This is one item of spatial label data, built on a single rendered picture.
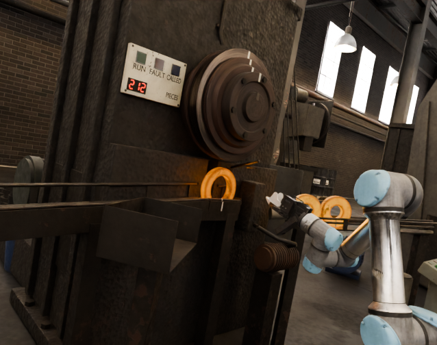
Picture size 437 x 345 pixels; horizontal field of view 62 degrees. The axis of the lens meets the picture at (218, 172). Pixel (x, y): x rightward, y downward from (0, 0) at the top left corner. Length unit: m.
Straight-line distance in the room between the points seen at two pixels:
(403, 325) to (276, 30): 1.44
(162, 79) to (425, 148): 3.04
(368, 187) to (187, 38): 0.92
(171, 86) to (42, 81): 6.13
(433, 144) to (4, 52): 6.50
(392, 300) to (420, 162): 2.95
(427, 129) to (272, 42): 2.42
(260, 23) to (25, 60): 5.98
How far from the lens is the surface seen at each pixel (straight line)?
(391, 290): 1.18
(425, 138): 4.06
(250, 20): 1.87
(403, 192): 1.22
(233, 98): 1.43
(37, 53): 7.57
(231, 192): 1.63
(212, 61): 1.48
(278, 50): 2.02
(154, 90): 1.47
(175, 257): 1.06
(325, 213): 1.87
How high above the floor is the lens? 0.91
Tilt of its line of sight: 3 degrees down
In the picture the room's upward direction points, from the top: 10 degrees clockwise
